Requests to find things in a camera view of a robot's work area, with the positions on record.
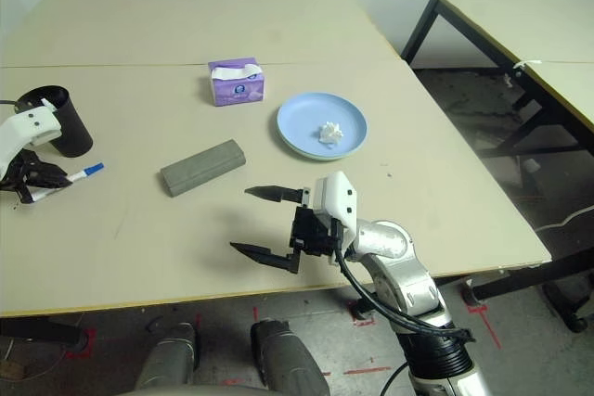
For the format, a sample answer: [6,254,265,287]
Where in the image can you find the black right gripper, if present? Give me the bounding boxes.
[229,185,347,275]

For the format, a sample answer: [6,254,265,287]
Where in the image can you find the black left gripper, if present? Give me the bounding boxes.
[0,149,74,205]

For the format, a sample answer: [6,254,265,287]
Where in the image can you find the white marker blue cap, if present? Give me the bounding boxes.
[31,162,106,202]

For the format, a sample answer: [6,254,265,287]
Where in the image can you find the grey glasses case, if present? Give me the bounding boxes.
[160,138,247,198]

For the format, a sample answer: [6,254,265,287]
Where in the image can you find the blue plate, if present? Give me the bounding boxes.
[277,92,368,159]

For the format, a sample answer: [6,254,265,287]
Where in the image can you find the white tissue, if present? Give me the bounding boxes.
[316,121,344,146]

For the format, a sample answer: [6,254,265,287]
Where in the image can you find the black plastic cup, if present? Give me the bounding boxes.
[17,84,95,159]

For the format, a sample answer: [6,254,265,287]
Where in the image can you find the grey robot right leg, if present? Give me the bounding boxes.
[250,319,331,396]

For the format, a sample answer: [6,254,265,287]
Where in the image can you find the grey robot leg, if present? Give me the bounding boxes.
[250,319,331,396]
[134,321,201,390]

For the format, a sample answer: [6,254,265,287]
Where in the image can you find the purple tissue box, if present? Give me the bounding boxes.
[207,57,267,107]

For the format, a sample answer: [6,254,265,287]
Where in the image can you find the grey robot left leg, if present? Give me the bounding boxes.
[134,321,201,390]

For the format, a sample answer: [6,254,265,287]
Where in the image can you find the beige robot torso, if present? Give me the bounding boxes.
[120,382,265,396]

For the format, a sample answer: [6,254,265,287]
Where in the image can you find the brown wooden block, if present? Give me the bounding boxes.
[0,362,27,381]

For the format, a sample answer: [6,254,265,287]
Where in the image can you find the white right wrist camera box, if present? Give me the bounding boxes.
[313,171,357,247]

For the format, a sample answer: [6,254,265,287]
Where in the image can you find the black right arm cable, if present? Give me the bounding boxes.
[336,247,477,396]

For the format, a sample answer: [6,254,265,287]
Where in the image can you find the white floor cable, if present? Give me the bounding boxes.
[536,203,594,233]

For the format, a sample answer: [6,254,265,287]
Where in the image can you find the beige side table black frame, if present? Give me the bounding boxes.
[400,0,594,123]
[477,60,594,211]

